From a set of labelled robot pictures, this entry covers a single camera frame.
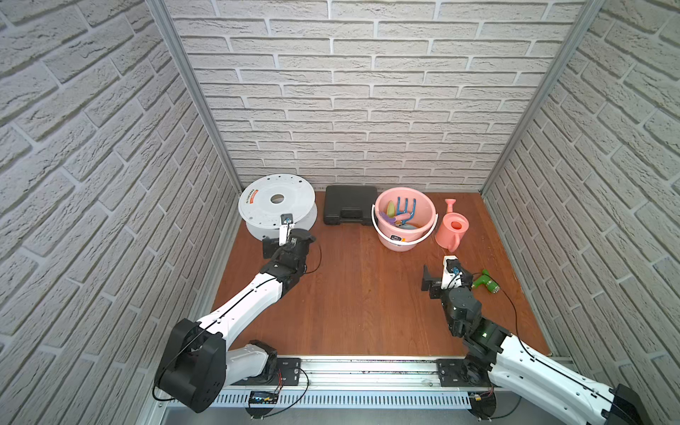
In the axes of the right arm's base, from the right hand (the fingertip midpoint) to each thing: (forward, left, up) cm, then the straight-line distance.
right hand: (443, 266), depth 80 cm
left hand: (+14, +52, +4) cm, 54 cm away
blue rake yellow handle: (+27, +6, -4) cm, 28 cm away
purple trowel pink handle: (+19, +13, 0) cm, 23 cm away
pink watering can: (+18, -10, -4) cm, 21 cm away
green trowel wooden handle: (+28, +12, -4) cm, 30 cm away
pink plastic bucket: (+14, +13, -3) cm, 19 cm away
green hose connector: (0, -18, -12) cm, 22 cm away
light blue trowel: (+19, +7, -4) cm, 21 cm away
